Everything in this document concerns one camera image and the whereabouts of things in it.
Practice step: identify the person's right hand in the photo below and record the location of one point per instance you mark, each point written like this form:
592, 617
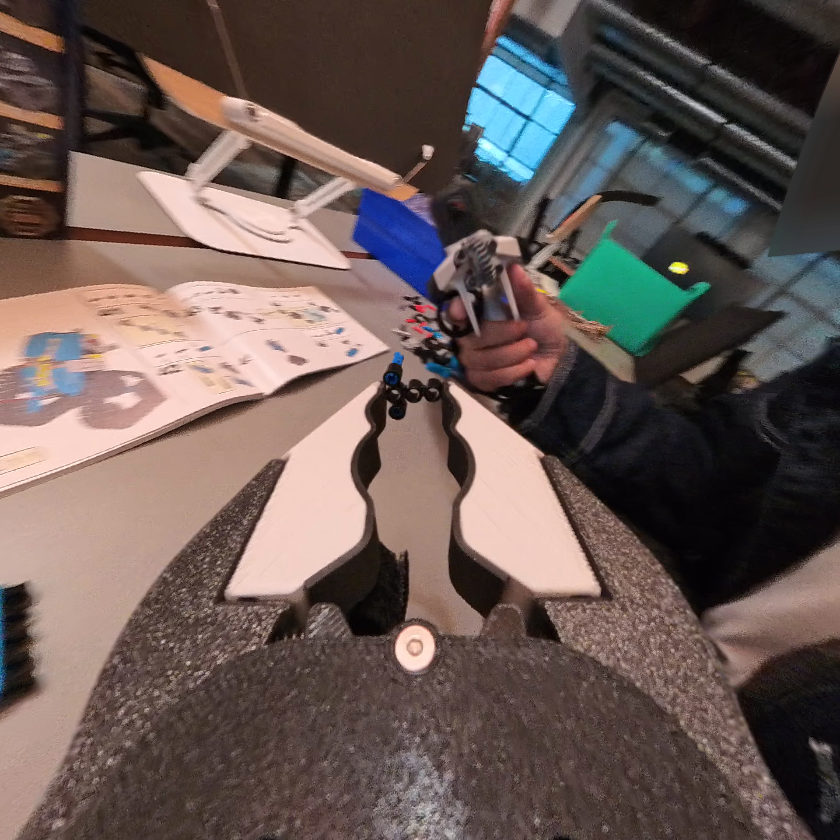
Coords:
531, 348

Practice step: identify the blue plastic bin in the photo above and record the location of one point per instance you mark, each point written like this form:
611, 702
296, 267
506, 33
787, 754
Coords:
394, 243

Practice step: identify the white book stand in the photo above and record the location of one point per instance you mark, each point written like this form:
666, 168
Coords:
216, 216

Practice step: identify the person's clothed torso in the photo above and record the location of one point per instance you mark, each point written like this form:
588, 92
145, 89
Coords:
774, 610

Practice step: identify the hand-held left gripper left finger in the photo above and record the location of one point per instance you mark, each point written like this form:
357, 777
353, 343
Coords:
308, 512

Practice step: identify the grey desk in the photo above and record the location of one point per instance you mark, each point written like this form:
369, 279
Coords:
131, 525

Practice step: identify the brown stick pile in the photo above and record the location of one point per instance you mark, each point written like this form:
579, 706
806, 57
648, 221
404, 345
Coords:
587, 323

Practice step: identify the blue-lit window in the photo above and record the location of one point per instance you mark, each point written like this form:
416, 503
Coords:
518, 111

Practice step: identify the blue pin brick assembly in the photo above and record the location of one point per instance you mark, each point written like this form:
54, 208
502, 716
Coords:
392, 375

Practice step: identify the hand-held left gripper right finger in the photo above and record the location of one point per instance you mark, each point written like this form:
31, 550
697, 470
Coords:
518, 518

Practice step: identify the instruction booklet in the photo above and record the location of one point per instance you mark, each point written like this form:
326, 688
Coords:
197, 367

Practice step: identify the black display board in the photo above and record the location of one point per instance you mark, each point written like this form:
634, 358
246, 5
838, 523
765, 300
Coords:
328, 79

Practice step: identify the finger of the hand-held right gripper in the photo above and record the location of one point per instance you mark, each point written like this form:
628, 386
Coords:
453, 275
513, 262

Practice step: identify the blue black track assembly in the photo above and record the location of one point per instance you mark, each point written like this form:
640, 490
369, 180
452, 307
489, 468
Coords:
14, 643

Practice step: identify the grey brick gear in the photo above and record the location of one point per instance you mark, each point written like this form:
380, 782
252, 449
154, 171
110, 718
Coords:
480, 262

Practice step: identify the building set box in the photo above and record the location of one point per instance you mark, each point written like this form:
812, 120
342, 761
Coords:
33, 131

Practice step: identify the green plastic bin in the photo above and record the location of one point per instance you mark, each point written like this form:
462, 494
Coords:
623, 302

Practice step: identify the pile of small brick parts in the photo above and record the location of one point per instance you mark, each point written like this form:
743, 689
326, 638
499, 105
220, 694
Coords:
426, 334

